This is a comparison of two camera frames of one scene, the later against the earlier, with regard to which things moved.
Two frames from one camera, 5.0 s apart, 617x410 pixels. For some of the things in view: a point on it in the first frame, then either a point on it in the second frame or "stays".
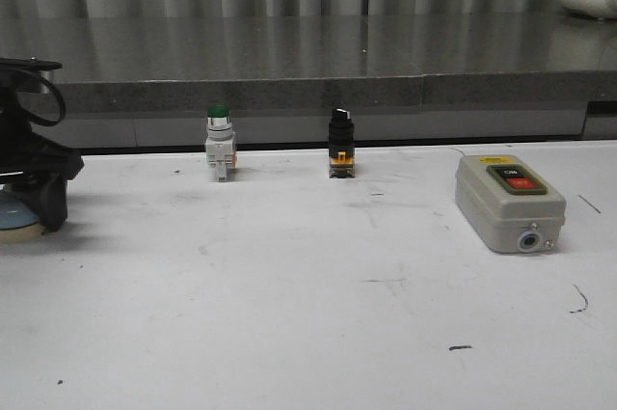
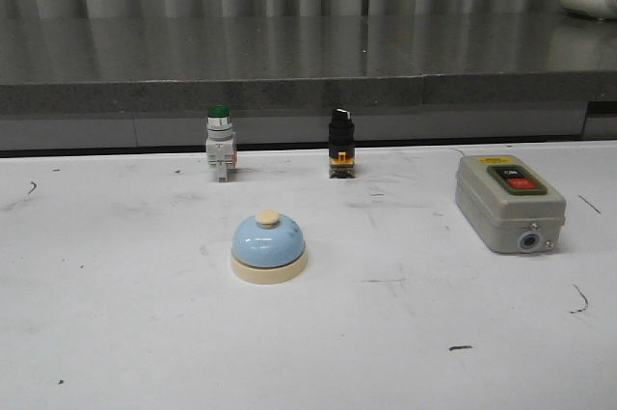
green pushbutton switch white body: [221, 141] stays
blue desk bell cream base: [18, 222] → [268, 249]
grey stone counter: [136, 82] stays
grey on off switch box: [502, 204] stays
